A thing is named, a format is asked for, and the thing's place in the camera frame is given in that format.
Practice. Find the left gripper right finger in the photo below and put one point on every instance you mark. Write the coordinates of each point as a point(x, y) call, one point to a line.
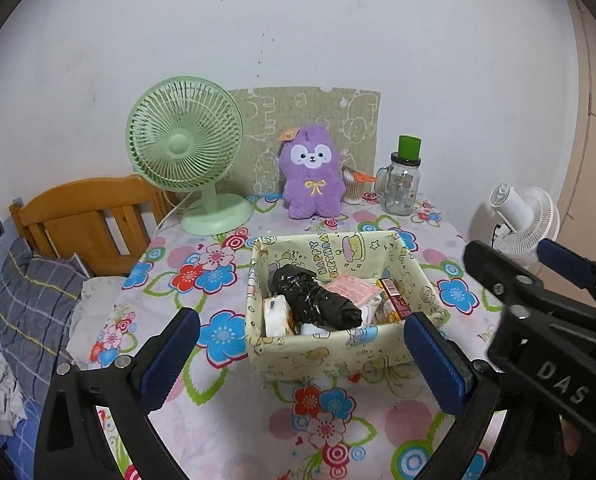
point(529, 444)

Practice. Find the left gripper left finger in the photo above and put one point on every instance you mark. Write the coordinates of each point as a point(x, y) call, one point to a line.
point(71, 443)

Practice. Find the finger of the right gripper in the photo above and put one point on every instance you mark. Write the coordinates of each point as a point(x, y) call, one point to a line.
point(508, 282)
point(576, 269)

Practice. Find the yellow cartoon tissue pack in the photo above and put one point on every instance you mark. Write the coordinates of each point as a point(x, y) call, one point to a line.
point(393, 308)

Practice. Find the pink cloth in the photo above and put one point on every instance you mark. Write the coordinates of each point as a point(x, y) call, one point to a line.
point(362, 292)

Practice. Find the black plastic bag bundle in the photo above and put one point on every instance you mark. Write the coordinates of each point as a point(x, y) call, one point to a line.
point(312, 303)

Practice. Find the white tissue pack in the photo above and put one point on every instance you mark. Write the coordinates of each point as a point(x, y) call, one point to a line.
point(277, 317)

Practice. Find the white towel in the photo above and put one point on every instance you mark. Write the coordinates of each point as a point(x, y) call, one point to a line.
point(307, 329)

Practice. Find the beige door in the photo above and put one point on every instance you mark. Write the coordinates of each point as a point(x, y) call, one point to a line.
point(578, 196)

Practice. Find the white standing fan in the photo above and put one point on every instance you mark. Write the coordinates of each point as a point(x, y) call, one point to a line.
point(526, 217)

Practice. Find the crumpled white cloth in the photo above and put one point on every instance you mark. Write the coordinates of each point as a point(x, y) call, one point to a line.
point(12, 410)

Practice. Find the cartoon paper storage box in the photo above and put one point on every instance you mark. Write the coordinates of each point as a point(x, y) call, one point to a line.
point(373, 254)

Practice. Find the white bedding heap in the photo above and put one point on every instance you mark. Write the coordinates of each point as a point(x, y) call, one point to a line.
point(96, 302)

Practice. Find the grey plaid pillow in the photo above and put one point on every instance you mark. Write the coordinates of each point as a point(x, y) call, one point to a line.
point(37, 297)

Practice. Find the floral tablecloth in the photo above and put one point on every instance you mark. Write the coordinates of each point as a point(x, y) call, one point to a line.
point(223, 420)

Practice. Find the glass jar green lid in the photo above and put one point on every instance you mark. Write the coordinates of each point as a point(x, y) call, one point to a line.
point(397, 184)

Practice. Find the small cup with scissors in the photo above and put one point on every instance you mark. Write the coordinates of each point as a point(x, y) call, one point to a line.
point(356, 184)

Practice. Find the green patterned cardboard sheet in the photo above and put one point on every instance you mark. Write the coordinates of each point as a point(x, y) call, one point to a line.
point(350, 116)

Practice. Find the purple plush toy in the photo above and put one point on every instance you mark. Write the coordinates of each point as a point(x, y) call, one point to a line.
point(310, 164)

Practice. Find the green desk fan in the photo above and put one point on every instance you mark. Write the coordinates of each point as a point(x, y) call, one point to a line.
point(183, 135)

